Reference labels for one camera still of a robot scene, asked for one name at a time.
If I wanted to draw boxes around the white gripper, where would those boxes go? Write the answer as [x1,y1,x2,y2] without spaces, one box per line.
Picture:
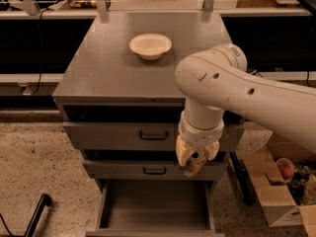
[176,114,224,167]

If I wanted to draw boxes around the black cables right side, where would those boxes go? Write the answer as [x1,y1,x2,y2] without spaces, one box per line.
[246,68,265,79]

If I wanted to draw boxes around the black cabinet leg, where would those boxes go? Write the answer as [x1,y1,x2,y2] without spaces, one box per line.
[230,151,254,205]

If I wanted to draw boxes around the brown cardboard box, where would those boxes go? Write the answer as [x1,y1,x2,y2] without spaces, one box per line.
[244,133,316,237]

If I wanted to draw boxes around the black power cable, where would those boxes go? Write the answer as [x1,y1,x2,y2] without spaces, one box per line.
[32,7,50,96]

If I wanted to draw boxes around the plastic cup with orange fruit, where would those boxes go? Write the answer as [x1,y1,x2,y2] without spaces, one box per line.
[276,158,294,182]

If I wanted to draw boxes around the black chair leg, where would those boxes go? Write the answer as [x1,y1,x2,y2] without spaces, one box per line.
[24,194,52,237]

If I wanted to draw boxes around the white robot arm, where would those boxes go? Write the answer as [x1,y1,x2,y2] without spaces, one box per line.
[175,43,316,167]

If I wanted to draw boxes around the grey drawer cabinet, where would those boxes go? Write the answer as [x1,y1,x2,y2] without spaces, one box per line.
[51,11,258,237]

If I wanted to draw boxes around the grey middle drawer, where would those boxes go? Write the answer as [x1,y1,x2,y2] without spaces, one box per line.
[83,160,227,181]

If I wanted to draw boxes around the grey bottom drawer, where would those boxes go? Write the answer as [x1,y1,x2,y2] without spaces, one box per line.
[86,180,225,237]

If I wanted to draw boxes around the grey top drawer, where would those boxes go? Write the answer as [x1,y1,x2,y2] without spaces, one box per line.
[62,121,246,152]

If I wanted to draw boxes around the orange soda can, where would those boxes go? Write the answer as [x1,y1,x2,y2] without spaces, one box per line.
[182,149,206,178]

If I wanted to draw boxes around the grey drawer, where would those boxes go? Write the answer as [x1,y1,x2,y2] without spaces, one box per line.
[86,180,225,237]
[62,121,246,152]
[83,160,227,181]

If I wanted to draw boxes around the white paper bowl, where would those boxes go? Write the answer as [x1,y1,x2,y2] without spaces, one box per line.
[129,34,172,60]

